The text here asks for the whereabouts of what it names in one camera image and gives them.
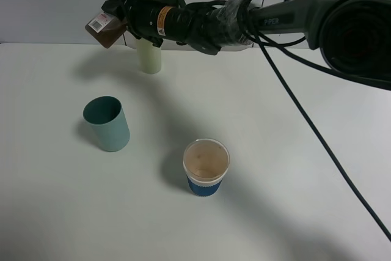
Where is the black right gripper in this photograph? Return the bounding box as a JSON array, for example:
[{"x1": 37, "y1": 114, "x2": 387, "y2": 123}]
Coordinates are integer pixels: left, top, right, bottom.
[{"x1": 101, "y1": 0, "x2": 167, "y2": 48}]

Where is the teal plastic cup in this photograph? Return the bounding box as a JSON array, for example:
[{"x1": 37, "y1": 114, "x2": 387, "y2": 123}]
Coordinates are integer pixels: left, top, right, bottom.
[{"x1": 82, "y1": 96, "x2": 130, "y2": 152}]

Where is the clear plastic drink bottle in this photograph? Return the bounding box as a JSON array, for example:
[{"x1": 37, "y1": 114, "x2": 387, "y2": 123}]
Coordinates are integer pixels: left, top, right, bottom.
[{"x1": 85, "y1": 10, "x2": 128, "y2": 48}]

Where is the clear cup with blue sleeve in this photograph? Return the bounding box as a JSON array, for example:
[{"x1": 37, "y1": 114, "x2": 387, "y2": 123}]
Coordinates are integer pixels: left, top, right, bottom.
[{"x1": 182, "y1": 138, "x2": 230, "y2": 197}]

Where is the pale yellow-green plastic cup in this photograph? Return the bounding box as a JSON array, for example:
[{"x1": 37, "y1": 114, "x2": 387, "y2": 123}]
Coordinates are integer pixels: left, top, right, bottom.
[{"x1": 135, "y1": 39, "x2": 162, "y2": 74}]

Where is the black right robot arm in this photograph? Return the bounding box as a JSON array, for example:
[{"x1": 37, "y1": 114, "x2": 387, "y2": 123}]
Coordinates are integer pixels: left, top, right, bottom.
[{"x1": 102, "y1": 0, "x2": 390, "y2": 89}]

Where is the black camera cable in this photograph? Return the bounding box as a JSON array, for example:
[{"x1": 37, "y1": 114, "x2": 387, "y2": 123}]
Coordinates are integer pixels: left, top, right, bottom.
[{"x1": 224, "y1": 0, "x2": 391, "y2": 242}]

